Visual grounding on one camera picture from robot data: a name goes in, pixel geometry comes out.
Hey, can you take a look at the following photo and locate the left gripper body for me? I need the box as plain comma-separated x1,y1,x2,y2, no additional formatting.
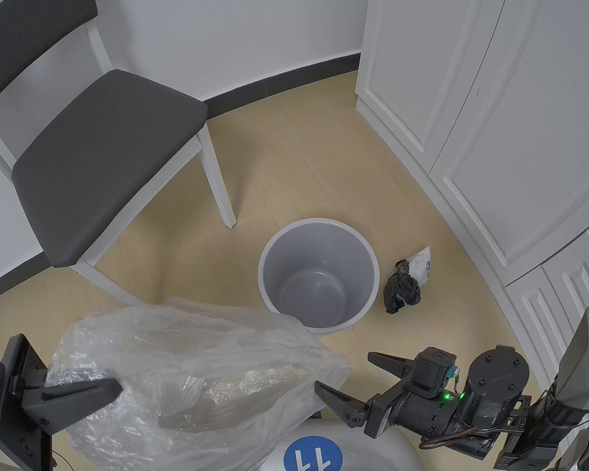
0,334,55,471

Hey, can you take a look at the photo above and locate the white printed wrapper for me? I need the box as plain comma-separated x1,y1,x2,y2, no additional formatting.
405,246,433,288

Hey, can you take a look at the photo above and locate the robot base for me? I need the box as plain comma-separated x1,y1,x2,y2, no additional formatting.
265,409,420,471

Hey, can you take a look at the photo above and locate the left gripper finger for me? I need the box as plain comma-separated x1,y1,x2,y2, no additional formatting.
24,377,124,435

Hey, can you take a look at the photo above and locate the pale grey trash bin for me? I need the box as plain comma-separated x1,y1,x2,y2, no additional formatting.
258,218,380,335

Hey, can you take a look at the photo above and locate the white wardrobe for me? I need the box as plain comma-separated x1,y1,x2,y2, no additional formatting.
354,0,589,403

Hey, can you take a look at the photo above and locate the clear plastic bag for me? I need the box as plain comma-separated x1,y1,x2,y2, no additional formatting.
45,296,352,471

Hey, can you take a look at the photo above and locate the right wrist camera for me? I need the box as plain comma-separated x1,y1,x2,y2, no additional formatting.
409,346,458,400

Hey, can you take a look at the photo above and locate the white chair with grey seat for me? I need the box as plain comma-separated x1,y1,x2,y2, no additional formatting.
0,0,238,309

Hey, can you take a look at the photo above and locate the crumpled black plastic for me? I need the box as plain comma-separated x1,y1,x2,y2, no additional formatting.
383,260,423,315

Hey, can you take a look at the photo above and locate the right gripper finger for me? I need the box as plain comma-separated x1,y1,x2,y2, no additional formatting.
367,351,414,382
314,381,370,431

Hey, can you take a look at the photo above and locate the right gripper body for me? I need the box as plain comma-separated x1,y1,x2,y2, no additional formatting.
363,383,465,440

